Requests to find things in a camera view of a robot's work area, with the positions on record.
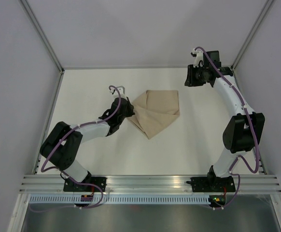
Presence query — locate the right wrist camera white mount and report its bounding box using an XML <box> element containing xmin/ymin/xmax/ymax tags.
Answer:
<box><xmin>191</xmin><ymin>48</ymin><xmax>204</xmax><ymax>68</ymax></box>

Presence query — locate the white slotted cable duct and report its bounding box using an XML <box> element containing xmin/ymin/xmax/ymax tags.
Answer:
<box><xmin>29</xmin><ymin>194</ymin><xmax>210</xmax><ymax>204</ymax></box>

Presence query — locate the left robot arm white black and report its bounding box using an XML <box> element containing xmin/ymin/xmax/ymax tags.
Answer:
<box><xmin>40</xmin><ymin>96</ymin><xmax>135</xmax><ymax>192</ymax></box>

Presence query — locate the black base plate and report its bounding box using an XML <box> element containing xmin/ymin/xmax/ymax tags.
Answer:
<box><xmin>186</xmin><ymin>176</ymin><xmax>236</xmax><ymax>193</ymax></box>
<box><xmin>63</xmin><ymin>176</ymin><xmax>107</xmax><ymax>192</ymax></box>

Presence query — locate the aluminium front rail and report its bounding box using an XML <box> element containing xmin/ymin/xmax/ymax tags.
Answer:
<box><xmin>18</xmin><ymin>174</ymin><xmax>281</xmax><ymax>195</ymax></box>

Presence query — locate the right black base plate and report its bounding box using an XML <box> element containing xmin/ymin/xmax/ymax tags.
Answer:
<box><xmin>186</xmin><ymin>176</ymin><xmax>236</xmax><ymax>193</ymax></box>

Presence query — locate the beige cloth napkin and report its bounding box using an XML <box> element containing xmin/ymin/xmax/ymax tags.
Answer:
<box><xmin>128</xmin><ymin>90</ymin><xmax>180</xmax><ymax>140</ymax></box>

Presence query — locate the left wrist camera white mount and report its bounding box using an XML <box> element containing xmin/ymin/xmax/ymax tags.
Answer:
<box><xmin>109</xmin><ymin>85</ymin><xmax>127</xmax><ymax>100</ymax></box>

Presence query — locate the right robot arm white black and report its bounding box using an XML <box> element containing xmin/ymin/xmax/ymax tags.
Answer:
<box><xmin>184</xmin><ymin>47</ymin><xmax>265</xmax><ymax>193</ymax></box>

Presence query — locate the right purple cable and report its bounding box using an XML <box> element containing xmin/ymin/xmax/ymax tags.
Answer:
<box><xmin>195</xmin><ymin>46</ymin><xmax>261</xmax><ymax>206</ymax></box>

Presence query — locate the left aluminium frame post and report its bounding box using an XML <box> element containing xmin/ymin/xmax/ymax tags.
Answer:
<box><xmin>19</xmin><ymin>0</ymin><xmax>64</xmax><ymax>73</ymax></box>

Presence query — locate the purple cable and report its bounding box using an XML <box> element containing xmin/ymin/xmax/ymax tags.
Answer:
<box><xmin>195</xmin><ymin>46</ymin><xmax>261</xmax><ymax>206</ymax></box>
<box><xmin>29</xmin><ymin>85</ymin><xmax>124</xmax><ymax>213</ymax></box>

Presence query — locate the right aluminium frame post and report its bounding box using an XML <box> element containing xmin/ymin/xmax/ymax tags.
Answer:
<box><xmin>231</xmin><ymin>0</ymin><xmax>276</xmax><ymax>70</ymax></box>

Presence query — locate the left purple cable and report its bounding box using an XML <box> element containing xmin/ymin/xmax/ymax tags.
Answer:
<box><xmin>29</xmin><ymin>85</ymin><xmax>124</xmax><ymax>213</ymax></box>

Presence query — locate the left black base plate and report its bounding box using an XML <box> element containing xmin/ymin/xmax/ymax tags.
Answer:
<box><xmin>63</xmin><ymin>176</ymin><xmax>107</xmax><ymax>192</ymax></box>

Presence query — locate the aluminium frame post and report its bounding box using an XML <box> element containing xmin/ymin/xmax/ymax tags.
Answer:
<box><xmin>231</xmin><ymin>0</ymin><xmax>276</xmax><ymax>70</ymax></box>
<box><xmin>19</xmin><ymin>0</ymin><xmax>64</xmax><ymax>73</ymax></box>

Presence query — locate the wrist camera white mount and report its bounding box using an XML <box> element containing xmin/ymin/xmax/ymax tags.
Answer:
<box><xmin>191</xmin><ymin>48</ymin><xmax>204</xmax><ymax>68</ymax></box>
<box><xmin>109</xmin><ymin>85</ymin><xmax>127</xmax><ymax>100</ymax></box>

